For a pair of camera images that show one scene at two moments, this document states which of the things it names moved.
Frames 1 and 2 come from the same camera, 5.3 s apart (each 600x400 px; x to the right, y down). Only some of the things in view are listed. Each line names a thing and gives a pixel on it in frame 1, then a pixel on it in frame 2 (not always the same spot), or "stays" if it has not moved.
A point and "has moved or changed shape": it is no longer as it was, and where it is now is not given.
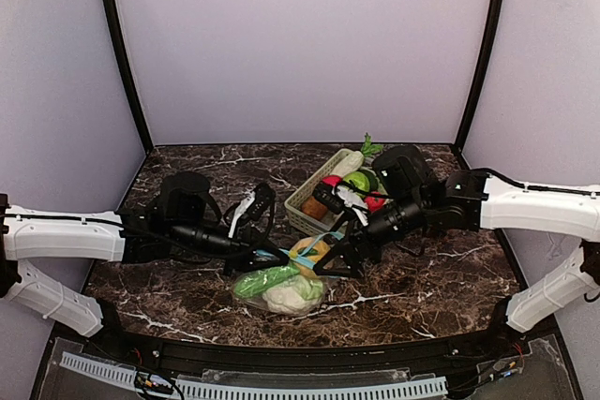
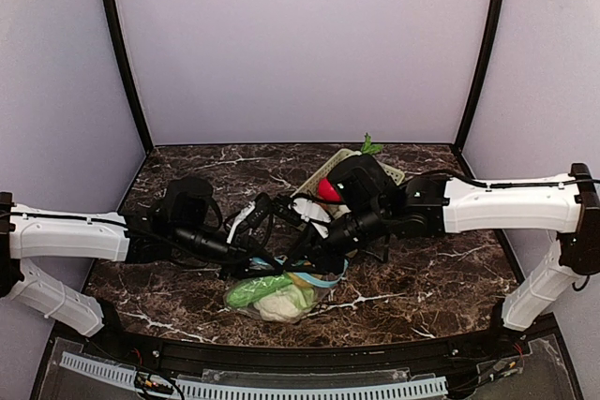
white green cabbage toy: (300, 295) has moved or changed shape
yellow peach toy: (312, 249) has moved or changed shape
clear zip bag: (293, 288) has moved or changed shape
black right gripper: (361, 246) → (317, 247)
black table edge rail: (434, 353) stays
